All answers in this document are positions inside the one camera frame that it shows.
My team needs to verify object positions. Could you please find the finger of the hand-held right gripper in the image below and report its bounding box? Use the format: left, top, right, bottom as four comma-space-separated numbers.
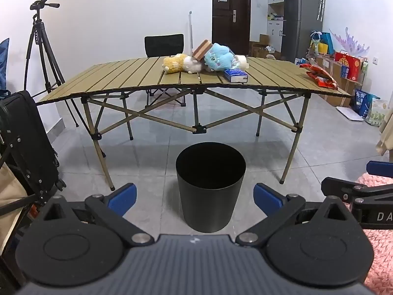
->
366, 161, 393, 177
321, 177, 393, 204

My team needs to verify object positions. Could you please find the blue tissue pack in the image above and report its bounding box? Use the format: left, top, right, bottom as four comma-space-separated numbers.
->
224, 68, 249, 83

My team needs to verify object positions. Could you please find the purple coral decoration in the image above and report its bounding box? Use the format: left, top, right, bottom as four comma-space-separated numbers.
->
330, 27, 370, 57

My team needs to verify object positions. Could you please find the beige fabric bag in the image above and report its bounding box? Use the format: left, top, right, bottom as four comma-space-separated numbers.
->
0, 160, 31, 252

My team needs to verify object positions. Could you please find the white mop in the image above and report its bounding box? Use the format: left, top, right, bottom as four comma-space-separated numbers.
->
188, 11, 195, 56

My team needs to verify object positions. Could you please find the beige curtain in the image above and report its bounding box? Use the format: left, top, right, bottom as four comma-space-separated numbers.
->
376, 107, 393, 156

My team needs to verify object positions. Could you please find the white and green bag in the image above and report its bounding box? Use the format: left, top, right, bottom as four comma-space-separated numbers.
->
367, 98, 389, 126

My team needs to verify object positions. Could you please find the red gift bag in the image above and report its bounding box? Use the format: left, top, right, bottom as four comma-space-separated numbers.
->
335, 52, 364, 80

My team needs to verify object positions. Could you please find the yellow and blue gift bag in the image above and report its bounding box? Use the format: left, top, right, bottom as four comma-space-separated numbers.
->
310, 31, 335, 56

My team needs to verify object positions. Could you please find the brown and yellow sponge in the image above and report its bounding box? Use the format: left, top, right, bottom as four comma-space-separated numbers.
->
192, 40, 213, 64

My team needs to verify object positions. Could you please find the red snack bag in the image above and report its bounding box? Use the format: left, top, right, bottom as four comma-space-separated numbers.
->
299, 63, 338, 90

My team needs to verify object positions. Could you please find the black camera tripod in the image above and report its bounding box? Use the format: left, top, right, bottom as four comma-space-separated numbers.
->
24, 2, 80, 128

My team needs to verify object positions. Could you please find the white flat board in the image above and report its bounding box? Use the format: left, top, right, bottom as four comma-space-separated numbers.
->
336, 106, 364, 122

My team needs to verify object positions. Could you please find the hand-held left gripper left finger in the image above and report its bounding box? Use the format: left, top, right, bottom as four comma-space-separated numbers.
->
39, 183, 154, 247

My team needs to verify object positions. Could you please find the large taped cardboard box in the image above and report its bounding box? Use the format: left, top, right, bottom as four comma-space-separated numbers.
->
316, 54, 363, 108

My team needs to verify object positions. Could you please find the black folding chair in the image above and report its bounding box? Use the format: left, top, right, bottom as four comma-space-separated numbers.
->
144, 34, 186, 106

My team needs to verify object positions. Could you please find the black trash bin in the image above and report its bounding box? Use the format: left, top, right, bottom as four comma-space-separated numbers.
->
176, 142, 247, 233

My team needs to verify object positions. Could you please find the pile of small cardboard boxes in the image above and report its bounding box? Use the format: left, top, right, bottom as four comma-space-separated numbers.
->
249, 34, 281, 59

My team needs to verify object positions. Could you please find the tan folding slat table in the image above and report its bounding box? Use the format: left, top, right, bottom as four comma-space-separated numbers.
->
36, 56, 353, 191

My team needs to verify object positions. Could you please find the blue fabric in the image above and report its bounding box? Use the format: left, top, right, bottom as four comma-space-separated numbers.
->
0, 38, 10, 92

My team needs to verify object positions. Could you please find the light blue plush toy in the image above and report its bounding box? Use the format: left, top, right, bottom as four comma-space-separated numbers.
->
203, 43, 238, 72

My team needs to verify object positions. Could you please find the yellow and white plush toy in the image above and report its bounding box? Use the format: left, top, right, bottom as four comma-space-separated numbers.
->
162, 54, 205, 74

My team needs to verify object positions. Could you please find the blue and white bag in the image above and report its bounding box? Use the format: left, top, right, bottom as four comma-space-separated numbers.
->
353, 89, 379, 119

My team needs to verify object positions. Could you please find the grey refrigerator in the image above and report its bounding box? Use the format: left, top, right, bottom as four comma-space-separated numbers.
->
281, 0, 323, 63

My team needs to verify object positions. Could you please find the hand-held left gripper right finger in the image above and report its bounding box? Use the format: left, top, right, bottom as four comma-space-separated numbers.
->
236, 183, 353, 247

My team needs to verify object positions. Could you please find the dark brown door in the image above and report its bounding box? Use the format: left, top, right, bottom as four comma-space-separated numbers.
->
212, 0, 251, 57

